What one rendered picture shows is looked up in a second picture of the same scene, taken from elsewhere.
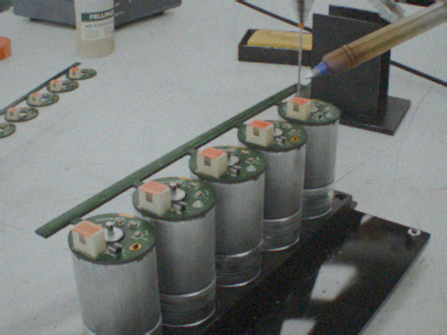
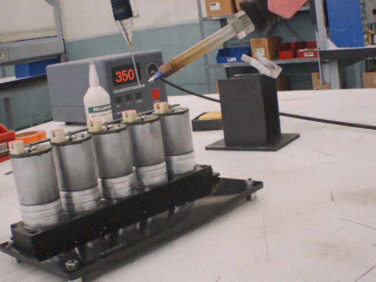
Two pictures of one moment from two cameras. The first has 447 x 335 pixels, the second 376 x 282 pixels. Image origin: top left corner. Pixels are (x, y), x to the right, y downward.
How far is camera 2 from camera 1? 0.15 m
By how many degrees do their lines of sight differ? 17
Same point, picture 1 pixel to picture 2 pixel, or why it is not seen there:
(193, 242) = (76, 158)
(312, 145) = (169, 127)
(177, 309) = (74, 201)
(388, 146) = (269, 156)
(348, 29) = (239, 85)
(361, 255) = (209, 192)
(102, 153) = not seen: hidden behind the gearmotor
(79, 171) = not seen: hidden behind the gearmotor
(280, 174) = (142, 137)
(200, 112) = not seen: hidden behind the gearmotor
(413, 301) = (242, 216)
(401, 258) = (234, 192)
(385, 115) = (274, 141)
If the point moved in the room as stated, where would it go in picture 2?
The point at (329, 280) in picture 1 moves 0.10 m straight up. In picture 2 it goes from (181, 202) to (161, 38)
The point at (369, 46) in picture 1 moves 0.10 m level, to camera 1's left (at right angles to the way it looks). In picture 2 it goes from (183, 56) to (34, 77)
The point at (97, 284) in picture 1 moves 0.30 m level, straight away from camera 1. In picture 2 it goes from (19, 170) to (74, 105)
